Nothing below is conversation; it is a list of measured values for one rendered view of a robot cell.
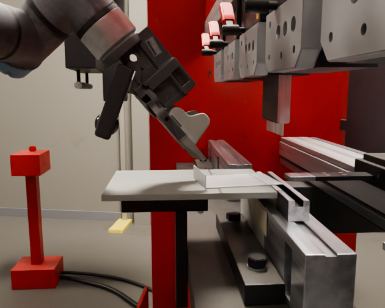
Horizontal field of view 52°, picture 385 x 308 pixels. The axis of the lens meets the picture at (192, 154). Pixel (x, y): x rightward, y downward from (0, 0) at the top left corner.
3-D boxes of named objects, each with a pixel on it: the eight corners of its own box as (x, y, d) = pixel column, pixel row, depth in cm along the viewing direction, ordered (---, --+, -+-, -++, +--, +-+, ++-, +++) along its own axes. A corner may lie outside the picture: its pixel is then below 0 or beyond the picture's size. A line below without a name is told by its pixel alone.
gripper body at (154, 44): (200, 87, 59) (146, 21, 56) (156, 125, 58) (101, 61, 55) (190, 87, 66) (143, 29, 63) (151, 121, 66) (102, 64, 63)
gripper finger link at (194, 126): (229, 139, 59) (189, 92, 59) (199, 165, 58) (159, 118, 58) (227, 140, 62) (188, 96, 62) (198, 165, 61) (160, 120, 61)
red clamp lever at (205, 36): (200, 31, 113) (201, 51, 107) (214, 32, 113) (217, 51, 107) (199, 36, 114) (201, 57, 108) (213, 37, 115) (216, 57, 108)
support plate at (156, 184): (116, 175, 75) (116, 170, 75) (252, 173, 77) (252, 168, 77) (101, 201, 58) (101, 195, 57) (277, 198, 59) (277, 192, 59)
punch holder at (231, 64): (223, 80, 95) (224, 9, 92) (258, 80, 95) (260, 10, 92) (234, 79, 80) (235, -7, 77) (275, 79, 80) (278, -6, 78)
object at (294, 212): (255, 187, 75) (256, 171, 74) (271, 186, 75) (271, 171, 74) (288, 221, 55) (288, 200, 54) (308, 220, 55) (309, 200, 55)
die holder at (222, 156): (207, 164, 149) (208, 139, 147) (223, 164, 149) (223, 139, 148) (228, 201, 99) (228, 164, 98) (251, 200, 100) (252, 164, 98)
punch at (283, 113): (261, 129, 72) (263, 77, 70) (272, 129, 72) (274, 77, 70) (276, 136, 62) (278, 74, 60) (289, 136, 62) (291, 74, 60)
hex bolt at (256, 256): (245, 263, 57) (245, 252, 56) (264, 262, 57) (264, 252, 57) (249, 271, 54) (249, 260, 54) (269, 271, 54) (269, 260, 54)
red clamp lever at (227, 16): (217, -1, 74) (222, 28, 67) (239, 0, 74) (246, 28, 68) (216, 8, 75) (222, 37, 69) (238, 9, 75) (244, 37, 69)
